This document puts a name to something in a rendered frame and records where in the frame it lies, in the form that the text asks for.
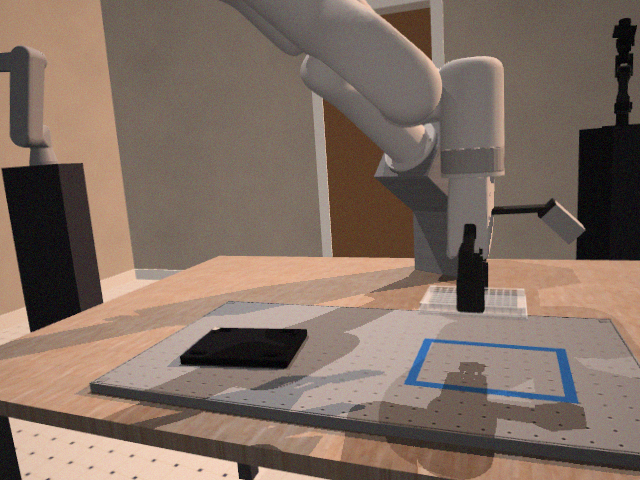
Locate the blue tape outline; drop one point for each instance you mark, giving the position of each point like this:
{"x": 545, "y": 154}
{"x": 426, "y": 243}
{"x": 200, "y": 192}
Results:
{"x": 566, "y": 376}

